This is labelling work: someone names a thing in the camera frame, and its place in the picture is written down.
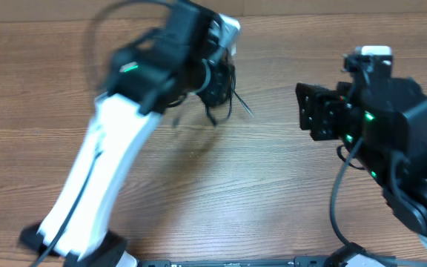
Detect thin black usb cable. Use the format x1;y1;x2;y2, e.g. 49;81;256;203
172;65;255;127

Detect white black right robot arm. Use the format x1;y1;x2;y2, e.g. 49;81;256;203
296;76;427;249

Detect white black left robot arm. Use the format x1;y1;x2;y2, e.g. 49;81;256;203
19;1;241;267

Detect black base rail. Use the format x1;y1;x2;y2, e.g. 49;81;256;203
138;256;333;267

